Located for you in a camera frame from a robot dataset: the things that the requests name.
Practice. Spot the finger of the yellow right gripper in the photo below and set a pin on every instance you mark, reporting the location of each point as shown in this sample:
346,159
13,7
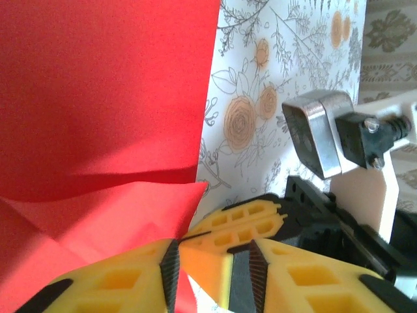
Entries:
254,208
208,264

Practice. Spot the red paper sheet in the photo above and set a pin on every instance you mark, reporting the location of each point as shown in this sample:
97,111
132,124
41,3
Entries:
97,98

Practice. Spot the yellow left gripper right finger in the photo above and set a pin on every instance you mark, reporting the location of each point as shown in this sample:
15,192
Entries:
293,287

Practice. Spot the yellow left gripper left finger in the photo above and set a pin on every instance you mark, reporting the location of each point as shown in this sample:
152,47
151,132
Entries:
130,283

